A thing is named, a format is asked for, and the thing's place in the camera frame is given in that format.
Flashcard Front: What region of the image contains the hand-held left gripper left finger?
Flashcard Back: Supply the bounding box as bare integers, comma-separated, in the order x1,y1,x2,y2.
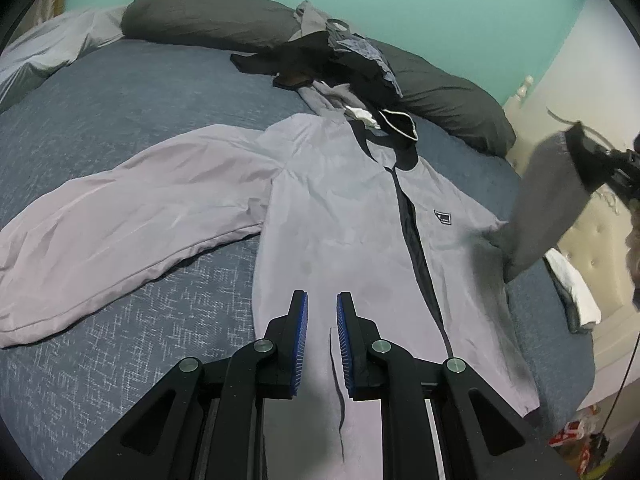
62,290,309,480

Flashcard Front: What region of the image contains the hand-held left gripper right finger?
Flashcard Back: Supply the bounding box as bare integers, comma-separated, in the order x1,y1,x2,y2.
336,291,576,480

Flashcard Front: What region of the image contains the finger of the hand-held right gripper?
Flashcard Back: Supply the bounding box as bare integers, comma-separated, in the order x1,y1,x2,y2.
592,142,623,181

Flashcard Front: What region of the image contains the light grey jacket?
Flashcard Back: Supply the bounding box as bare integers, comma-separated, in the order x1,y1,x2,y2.
0,112,601,480

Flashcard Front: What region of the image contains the person's right hand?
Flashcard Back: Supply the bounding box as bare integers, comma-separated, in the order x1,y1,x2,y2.
625,207,640,311

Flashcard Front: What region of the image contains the cream tufted headboard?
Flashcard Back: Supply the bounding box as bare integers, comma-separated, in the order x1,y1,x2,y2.
502,74,640,411

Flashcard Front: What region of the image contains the folded white shirt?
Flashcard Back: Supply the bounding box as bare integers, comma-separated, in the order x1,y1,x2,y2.
543,247,602,326

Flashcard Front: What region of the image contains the blue patterned bed sheet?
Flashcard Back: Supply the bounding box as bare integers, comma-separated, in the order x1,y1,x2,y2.
0,37,596,480

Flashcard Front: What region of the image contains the small white garment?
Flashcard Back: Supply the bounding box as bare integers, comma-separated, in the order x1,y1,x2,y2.
347,106,382,130

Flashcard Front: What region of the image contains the red white packet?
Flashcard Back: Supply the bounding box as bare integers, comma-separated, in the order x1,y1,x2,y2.
549,417,593,448

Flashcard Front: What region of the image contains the blue striped garment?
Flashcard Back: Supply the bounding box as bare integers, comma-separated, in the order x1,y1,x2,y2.
327,32,405,98

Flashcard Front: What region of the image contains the dark grey long pillow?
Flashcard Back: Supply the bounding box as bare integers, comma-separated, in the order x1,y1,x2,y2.
121,0,517,156

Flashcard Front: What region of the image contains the light grey blanket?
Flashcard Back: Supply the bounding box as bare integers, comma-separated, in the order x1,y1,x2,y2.
0,5,128,113

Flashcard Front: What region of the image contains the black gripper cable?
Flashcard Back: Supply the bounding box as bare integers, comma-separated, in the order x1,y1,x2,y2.
597,330,640,441

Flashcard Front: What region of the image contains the black shorts white drawstring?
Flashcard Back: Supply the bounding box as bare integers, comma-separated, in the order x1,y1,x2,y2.
375,107,420,147

